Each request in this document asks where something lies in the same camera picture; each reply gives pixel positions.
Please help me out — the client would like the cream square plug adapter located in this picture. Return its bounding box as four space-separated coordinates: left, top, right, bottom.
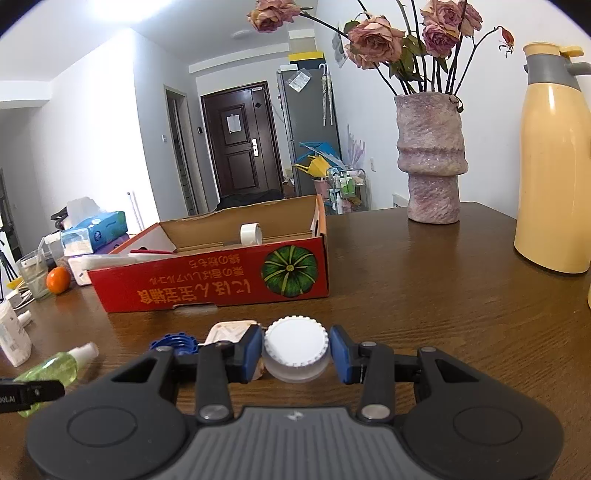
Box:
202 320 264 380

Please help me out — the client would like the blue plastic bottle cap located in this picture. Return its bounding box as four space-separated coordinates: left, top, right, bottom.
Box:
149 332 198 356

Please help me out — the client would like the green spray bottle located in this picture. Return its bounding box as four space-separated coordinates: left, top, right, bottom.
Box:
13 342 99 417

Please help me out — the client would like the white round jar lid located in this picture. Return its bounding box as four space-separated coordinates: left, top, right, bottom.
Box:
263 315 331 383

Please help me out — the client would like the white tape roll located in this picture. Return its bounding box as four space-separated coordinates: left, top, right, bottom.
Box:
239 223 263 247

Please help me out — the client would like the white bottle with red cap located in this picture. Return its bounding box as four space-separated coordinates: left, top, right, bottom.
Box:
67 250 176 286

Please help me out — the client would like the white cotton swab box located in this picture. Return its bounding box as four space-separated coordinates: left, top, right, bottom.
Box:
0 300 32 367

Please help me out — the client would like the small white tube bottle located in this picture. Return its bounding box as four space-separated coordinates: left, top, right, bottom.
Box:
18 311 32 328

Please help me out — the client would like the orange fruit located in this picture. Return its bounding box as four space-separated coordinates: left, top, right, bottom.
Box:
46 266 71 295

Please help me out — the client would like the red cardboard pumpkin box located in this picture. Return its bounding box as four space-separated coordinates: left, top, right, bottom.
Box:
89 195 329 313

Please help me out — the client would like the clear drinking glass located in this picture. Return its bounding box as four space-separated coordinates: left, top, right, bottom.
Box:
16 250 50 300

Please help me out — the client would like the black folding chair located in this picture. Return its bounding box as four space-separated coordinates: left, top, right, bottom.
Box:
216 189 283 211

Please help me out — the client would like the blue tissue pack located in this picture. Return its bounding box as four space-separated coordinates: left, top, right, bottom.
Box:
61 197 127 257

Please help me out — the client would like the yellow watering can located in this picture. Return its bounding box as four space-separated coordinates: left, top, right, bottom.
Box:
294 155 332 179

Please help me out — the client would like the yellow thermos jug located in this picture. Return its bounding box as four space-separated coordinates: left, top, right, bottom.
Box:
514 42 590 275

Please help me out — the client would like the pink textured ceramic vase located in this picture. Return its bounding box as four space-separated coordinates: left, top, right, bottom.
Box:
394 92 469 225

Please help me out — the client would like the dark brown entrance door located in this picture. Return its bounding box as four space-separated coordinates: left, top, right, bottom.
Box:
201 82 283 197

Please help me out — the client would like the grey refrigerator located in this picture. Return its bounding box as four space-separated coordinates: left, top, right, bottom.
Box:
277 64 341 196

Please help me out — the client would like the dried pink rose bouquet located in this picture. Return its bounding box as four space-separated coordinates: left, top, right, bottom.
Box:
247 0 515 96

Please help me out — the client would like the white charger with cables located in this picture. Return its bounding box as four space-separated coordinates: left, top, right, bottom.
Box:
3 287 34 312

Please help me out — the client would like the metal wire trolley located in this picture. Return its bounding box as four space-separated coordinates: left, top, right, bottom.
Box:
325 167 369 215

